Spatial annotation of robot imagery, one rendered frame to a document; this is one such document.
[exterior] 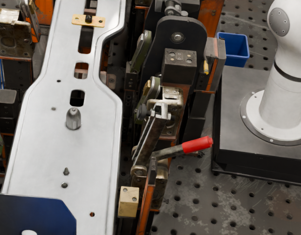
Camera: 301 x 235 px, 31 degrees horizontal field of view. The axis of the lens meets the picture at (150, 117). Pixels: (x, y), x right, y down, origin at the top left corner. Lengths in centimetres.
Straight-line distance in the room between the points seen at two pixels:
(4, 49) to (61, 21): 16
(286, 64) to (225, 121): 25
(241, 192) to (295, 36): 48
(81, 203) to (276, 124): 64
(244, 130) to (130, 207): 57
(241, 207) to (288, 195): 14
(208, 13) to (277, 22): 42
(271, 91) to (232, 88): 19
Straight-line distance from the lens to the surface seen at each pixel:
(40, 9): 181
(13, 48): 141
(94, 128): 118
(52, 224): 74
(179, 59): 117
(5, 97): 125
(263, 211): 149
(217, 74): 130
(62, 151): 114
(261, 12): 207
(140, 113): 93
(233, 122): 151
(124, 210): 103
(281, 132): 151
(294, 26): 123
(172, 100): 116
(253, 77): 165
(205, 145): 100
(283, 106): 146
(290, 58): 135
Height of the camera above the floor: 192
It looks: 49 degrees down
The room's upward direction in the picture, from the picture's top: 10 degrees clockwise
